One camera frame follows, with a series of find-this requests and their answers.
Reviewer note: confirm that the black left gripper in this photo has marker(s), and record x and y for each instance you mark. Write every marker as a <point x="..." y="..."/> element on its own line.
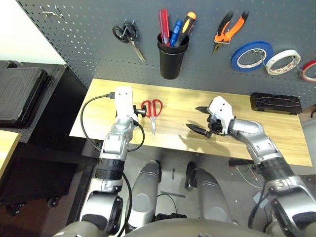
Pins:
<point x="137" y="111"/>

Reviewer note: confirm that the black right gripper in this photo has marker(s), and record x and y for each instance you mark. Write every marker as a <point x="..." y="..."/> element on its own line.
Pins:
<point x="217" y="126"/>

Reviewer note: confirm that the orange black long-nose pliers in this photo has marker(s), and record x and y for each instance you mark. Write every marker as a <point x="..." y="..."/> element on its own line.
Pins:
<point x="222" y="38"/>

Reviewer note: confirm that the red tape roll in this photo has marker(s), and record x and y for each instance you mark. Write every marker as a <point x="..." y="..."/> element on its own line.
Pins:
<point x="311" y="63"/>

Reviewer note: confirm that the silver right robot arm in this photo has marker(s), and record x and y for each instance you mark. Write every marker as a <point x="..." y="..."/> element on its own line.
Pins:
<point x="259" y="143"/>

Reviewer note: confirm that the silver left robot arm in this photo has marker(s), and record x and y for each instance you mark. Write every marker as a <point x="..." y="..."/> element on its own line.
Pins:
<point x="116" y="143"/>

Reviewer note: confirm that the grey metal pegboard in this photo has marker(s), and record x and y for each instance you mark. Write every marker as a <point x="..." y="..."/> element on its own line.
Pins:
<point x="98" y="49"/>

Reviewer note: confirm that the black plastic tool cup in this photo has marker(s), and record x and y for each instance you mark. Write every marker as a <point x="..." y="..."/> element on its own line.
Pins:
<point x="172" y="64"/>

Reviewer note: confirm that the black table foot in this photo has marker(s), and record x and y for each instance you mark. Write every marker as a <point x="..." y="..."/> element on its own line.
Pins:
<point x="240" y="162"/>

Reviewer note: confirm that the blue tape roll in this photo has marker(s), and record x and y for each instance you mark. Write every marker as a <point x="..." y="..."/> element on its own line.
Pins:
<point x="234" y="60"/>

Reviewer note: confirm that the black flat tool case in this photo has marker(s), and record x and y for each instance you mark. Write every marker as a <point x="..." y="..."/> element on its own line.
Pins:
<point x="274" y="103"/>

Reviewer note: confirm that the silver right robot leg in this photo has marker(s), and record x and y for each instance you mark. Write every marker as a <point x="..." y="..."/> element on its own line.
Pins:
<point x="212" y="197"/>

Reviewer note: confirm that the silver robot leg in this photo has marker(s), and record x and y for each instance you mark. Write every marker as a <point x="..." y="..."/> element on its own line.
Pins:
<point x="145" y="192"/>
<point x="212" y="197"/>

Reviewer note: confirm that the silver left robot leg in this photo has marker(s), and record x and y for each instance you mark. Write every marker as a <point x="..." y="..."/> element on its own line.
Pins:
<point x="145" y="192"/>

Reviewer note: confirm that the white tape roll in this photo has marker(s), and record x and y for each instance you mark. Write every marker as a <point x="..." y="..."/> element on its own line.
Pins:
<point x="284" y="53"/>

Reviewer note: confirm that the grey robot torso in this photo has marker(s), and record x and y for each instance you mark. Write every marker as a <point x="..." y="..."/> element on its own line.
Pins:
<point x="160" y="228"/>

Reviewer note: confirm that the black wheeled cabinet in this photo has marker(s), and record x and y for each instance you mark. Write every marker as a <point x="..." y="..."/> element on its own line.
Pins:
<point x="37" y="172"/>

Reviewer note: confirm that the large black ribbed case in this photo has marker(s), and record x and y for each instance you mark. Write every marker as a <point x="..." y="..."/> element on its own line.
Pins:
<point x="19" y="93"/>

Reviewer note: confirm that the silver double peg hook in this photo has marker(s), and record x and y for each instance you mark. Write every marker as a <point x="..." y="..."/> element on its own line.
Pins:
<point x="50" y="13"/>

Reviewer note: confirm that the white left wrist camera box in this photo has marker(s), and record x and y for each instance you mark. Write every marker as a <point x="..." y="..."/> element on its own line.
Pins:
<point x="123" y="101"/>

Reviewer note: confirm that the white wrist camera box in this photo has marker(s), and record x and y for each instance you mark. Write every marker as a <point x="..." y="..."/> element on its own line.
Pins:
<point x="222" y="108"/>
<point x="123" y="101"/>

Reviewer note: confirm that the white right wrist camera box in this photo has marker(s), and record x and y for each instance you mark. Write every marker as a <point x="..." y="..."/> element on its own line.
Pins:
<point x="222" y="108"/>

